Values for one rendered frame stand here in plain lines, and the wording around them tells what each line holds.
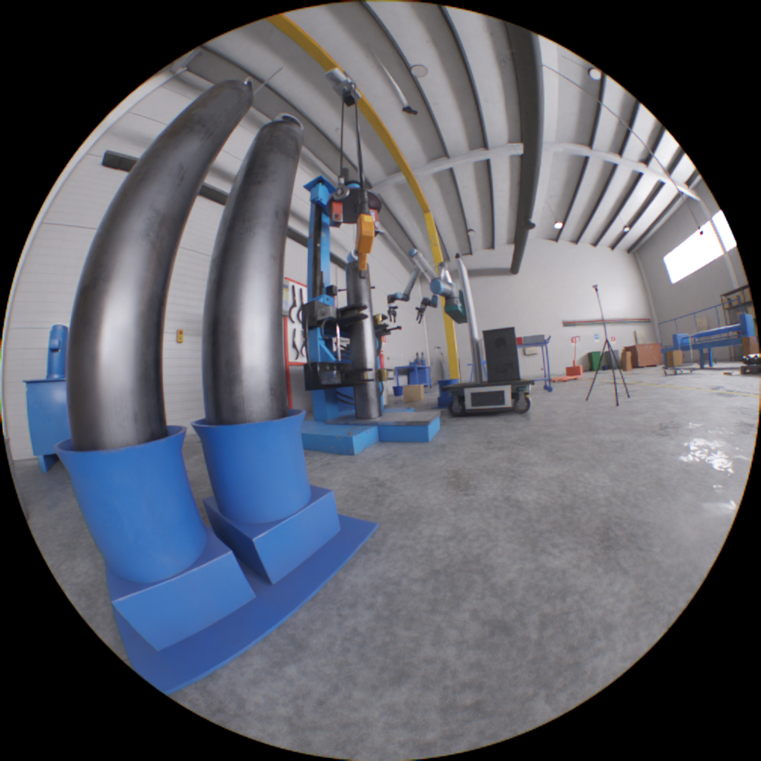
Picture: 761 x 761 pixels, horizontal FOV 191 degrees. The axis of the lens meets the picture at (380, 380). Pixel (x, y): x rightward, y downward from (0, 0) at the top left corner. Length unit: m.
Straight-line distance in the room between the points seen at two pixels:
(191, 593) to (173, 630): 0.10
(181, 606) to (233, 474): 0.30
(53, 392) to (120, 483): 1.90
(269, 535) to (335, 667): 0.29
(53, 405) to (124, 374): 1.88
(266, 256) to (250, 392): 0.32
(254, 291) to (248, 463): 0.36
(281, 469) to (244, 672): 0.43
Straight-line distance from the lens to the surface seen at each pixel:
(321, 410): 2.06
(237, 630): 0.53
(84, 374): 0.42
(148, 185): 0.56
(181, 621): 0.53
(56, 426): 2.27
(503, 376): 2.30
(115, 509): 0.41
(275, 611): 0.53
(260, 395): 0.49
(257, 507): 0.52
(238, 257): 0.58
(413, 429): 1.54
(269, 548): 0.53
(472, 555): 0.61
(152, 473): 0.40
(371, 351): 1.79
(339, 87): 3.34
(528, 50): 5.83
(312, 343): 1.74
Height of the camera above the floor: 0.43
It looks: level
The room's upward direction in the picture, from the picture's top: 5 degrees counter-clockwise
